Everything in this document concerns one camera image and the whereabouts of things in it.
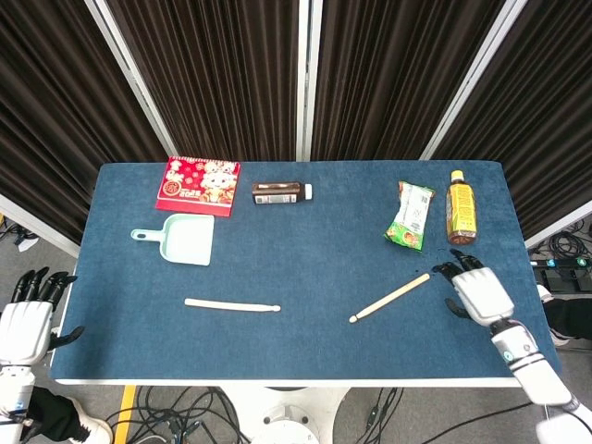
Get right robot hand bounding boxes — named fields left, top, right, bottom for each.
left=431, top=248, right=516, bottom=328

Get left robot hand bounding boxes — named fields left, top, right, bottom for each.
left=0, top=267, right=86, bottom=367

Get tan wooden drumstick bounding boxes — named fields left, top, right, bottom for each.
left=348, top=272, right=432, bottom=325

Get pale wooden drumstick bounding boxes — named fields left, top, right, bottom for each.
left=183, top=297, right=282, bottom=314

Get black and white shoe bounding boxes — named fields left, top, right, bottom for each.
left=536, top=283, right=592, bottom=348

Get yellow label tea bottle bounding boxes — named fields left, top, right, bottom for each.
left=445, top=169, right=478, bottom=246

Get green snack packet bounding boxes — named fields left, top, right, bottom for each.
left=382, top=180, right=437, bottom=253

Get yellow floor tape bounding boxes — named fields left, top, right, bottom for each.
left=113, top=385, right=139, bottom=444

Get mint green dustpan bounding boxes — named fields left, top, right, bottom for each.
left=129, top=213, right=216, bottom=267

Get blue table mat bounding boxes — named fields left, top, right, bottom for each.
left=49, top=159, right=564, bottom=382

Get red cartoon desk calendar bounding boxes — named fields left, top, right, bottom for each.
left=154, top=155, right=241, bottom=217

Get dark brown drink bottle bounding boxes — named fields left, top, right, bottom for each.
left=251, top=181, right=314, bottom=205

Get dark pleated curtain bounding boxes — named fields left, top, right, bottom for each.
left=0, top=0, right=592, bottom=246

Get black floor cables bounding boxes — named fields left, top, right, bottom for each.
left=105, top=386, right=253, bottom=444

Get white table pedestal base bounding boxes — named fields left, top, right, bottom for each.
left=216, top=386, right=352, bottom=444

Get white partition frame post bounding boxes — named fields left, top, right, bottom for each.
left=295, top=0, right=324, bottom=162

